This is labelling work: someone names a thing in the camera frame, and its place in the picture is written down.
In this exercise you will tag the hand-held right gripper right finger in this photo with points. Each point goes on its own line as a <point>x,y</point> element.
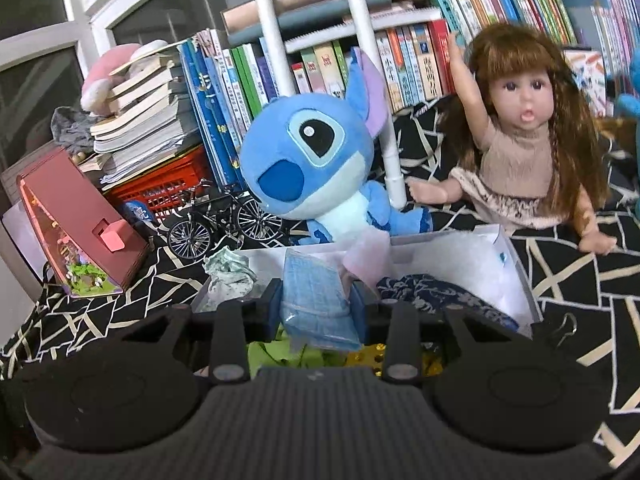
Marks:
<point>361,310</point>

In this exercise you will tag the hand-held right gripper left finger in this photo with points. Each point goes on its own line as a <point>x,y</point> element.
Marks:
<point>272,305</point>

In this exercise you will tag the blue face mask pack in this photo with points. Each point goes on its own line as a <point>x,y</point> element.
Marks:
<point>315,300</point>

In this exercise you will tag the gold sequin bow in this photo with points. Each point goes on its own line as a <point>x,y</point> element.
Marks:
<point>365,357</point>

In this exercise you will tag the green scrunchie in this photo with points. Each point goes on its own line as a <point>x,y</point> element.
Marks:
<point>280,352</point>

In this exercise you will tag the mint patterned cloth pouch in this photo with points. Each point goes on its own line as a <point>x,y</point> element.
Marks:
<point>230,272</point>

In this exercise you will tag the blue brocade pouch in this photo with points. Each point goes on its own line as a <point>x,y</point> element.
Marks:
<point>435,292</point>

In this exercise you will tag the white cardboard box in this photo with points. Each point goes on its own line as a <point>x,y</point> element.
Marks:
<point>510,280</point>

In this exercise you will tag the black toy bicycle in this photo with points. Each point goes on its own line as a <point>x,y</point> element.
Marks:
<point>227,210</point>

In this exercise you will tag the blue alien plush toy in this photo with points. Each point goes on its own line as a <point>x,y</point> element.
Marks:
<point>310,160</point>

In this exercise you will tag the red plastic crate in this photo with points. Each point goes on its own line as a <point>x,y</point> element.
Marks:
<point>160,190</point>

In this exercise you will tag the small blue round toy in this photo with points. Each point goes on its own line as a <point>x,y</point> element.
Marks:
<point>136,211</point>

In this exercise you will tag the black binder clip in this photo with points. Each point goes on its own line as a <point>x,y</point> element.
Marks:
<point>542,331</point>

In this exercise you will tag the black white patterned blanket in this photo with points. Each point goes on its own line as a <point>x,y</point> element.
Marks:
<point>575,285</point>

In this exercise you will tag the brown-haired doll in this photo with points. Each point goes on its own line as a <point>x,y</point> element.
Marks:
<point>520,160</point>

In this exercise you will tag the stack of flat books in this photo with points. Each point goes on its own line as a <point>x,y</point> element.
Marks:
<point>145,125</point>

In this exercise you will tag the pink miniature house model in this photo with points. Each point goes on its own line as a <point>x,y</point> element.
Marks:
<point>75,200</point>

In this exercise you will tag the gray crumpled cloth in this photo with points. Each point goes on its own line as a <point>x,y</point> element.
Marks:
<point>75,130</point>

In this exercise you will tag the pink mushroom plush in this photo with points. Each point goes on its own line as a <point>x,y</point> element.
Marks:
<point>107,70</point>

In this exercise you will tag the colourful printed white carton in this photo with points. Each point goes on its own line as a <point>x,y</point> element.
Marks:
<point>590,80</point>

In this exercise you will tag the white window frame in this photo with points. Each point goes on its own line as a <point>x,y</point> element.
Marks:
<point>75,0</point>

